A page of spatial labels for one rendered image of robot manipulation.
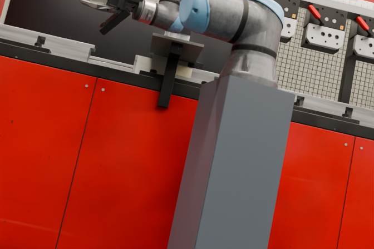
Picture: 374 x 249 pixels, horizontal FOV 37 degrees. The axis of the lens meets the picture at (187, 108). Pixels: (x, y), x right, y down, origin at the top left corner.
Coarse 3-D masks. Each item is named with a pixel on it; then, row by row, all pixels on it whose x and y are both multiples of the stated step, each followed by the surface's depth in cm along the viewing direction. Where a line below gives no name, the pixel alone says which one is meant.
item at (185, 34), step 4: (184, 28) 219; (168, 32) 219; (172, 32) 219; (180, 32) 219; (184, 32) 219; (188, 32) 219; (172, 36) 219; (176, 36) 219; (180, 36) 219; (184, 36) 219; (188, 36) 220; (188, 40) 219
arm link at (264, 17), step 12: (252, 0) 139; (264, 0) 138; (252, 12) 136; (264, 12) 137; (276, 12) 138; (240, 24) 135; (252, 24) 136; (264, 24) 137; (276, 24) 138; (240, 36) 137; (252, 36) 137; (264, 36) 136; (276, 36) 138; (276, 48) 139
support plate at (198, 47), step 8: (152, 40) 196; (160, 40) 193; (168, 40) 191; (176, 40) 190; (184, 40) 190; (152, 48) 207; (160, 48) 205; (168, 48) 202; (184, 48) 198; (192, 48) 195; (200, 48) 193; (184, 56) 208; (192, 56) 206
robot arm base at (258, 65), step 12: (240, 48) 137; (252, 48) 136; (264, 48) 136; (228, 60) 139; (240, 60) 136; (252, 60) 135; (264, 60) 136; (228, 72) 136; (240, 72) 134; (252, 72) 133; (264, 72) 134; (276, 72) 140; (264, 84) 133; (276, 84) 137
